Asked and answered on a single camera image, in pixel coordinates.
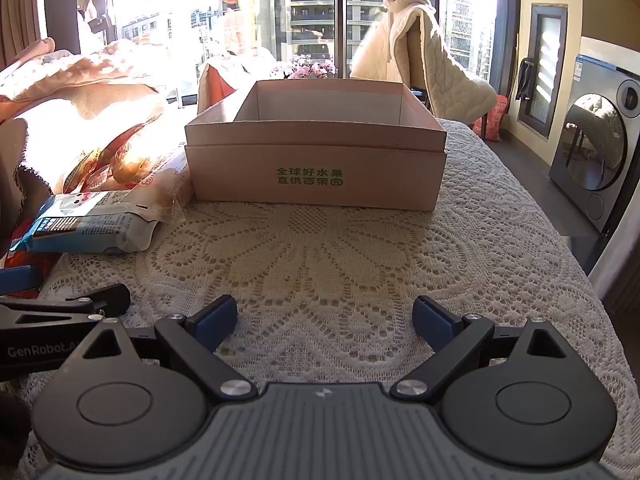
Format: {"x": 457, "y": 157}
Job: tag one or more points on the dark hanging cloth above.
{"x": 525, "y": 80}

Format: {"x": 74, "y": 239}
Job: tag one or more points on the white lace tablecloth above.
{"x": 340, "y": 260}

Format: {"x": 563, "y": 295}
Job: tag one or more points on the clear bread bag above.
{"x": 145, "y": 180}

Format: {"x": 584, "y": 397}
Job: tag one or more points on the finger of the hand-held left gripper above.
{"x": 17, "y": 281}
{"x": 75, "y": 305}

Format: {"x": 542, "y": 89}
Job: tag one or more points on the red bag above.
{"x": 492, "y": 120}

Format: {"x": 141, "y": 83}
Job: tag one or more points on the dark framed wall panel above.
{"x": 542, "y": 70}

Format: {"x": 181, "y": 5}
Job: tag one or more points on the grey washing machine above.
{"x": 595, "y": 150}

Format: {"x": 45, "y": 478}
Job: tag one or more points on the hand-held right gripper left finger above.
{"x": 218, "y": 319}

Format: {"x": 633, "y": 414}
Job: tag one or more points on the blue and white snack packet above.
{"x": 85, "y": 225}

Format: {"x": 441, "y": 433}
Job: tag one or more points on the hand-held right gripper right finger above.
{"x": 433, "y": 324}

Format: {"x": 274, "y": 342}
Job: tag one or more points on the pink cardboard box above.
{"x": 315, "y": 170}

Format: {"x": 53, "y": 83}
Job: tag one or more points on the cream quilted blanket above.
{"x": 440, "y": 70}

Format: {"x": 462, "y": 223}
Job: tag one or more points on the pink potted flowers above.
{"x": 305, "y": 69}

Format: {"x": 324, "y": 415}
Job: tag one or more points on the red snack packet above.
{"x": 30, "y": 266}

